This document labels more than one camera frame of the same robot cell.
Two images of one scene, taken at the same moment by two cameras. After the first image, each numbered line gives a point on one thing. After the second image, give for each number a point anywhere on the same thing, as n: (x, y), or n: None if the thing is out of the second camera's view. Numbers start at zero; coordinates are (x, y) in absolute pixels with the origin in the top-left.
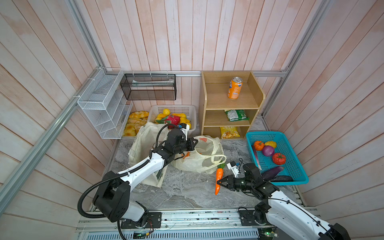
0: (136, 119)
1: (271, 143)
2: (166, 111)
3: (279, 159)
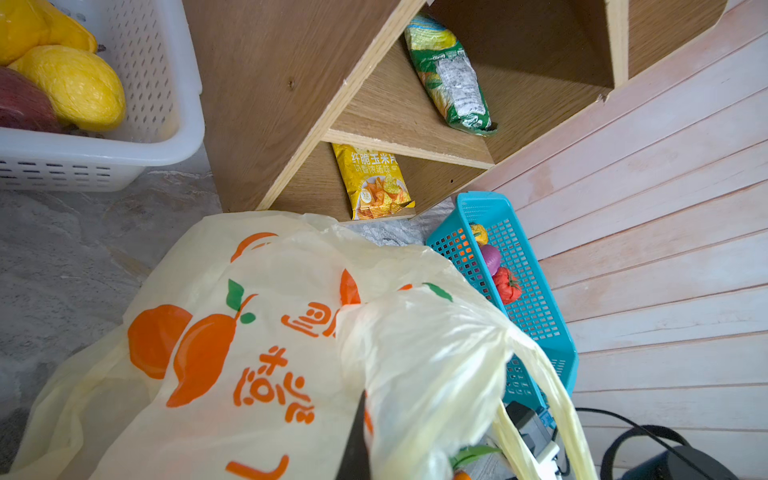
0: None
1: (480, 234)
2: None
3: (507, 285)
